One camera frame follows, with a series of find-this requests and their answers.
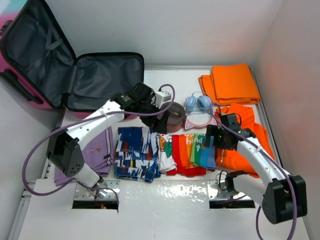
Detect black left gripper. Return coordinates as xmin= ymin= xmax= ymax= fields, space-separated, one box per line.
xmin=135 ymin=98 xmax=169 ymax=134

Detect brown round case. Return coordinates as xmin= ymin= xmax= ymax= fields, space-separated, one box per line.
xmin=167 ymin=102 xmax=186 ymax=134

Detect rainbow striped white t-shirt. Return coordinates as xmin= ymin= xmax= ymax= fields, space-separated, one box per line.
xmin=158 ymin=133 xmax=217 ymax=177

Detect blue pink cat-ear headphones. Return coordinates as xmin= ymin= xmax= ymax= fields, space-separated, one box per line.
xmin=183 ymin=91 xmax=217 ymax=131

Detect blue white patterned shorts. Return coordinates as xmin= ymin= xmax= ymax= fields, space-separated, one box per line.
xmin=114 ymin=126 xmax=161 ymax=183

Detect purple shirt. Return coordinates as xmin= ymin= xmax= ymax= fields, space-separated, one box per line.
xmin=53 ymin=125 xmax=115 ymax=187

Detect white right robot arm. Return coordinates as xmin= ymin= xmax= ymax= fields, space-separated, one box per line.
xmin=204 ymin=125 xmax=308 ymax=225

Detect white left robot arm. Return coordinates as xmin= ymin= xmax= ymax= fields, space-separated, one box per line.
xmin=47 ymin=82 xmax=176 ymax=189

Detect orange polo shirt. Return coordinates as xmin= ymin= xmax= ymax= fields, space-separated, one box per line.
xmin=210 ymin=102 xmax=275 ymax=178

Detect orange folded cloth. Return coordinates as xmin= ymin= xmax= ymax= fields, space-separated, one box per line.
xmin=198 ymin=63 xmax=261 ymax=106

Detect pink open suitcase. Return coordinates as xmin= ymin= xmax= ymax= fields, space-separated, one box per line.
xmin=0 ymin=0 xmax=145 ymax=116

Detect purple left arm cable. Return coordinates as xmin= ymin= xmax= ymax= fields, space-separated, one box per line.
xmin=21 ymin=83 xmax=176 ymax=208

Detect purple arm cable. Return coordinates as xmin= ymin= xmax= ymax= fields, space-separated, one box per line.
xmin=209 ymin=102 xmax=298 ymax=240
xmin=21 ymin=83 xmax=176 ymax=208

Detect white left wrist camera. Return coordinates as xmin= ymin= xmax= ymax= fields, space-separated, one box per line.
xmin=154 ymin=91 xmax=172 ymax=107

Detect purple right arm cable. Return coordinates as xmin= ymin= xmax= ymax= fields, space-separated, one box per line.
xmin=209 ymin=102 xmax=298 ymax=240

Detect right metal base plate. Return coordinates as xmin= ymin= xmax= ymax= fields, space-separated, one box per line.
xmin=207 ymin=180 xmax=251 ymax=201

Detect metal base plate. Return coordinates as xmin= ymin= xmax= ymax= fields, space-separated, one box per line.
xmin=73 ymin=180 xmax=120 ymax=202
xmin=207 ymin=180 xmax=251 ymax=201

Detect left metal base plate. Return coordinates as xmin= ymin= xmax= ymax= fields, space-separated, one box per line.
xmin=73 ymin=180 xmax=120 ymax=202

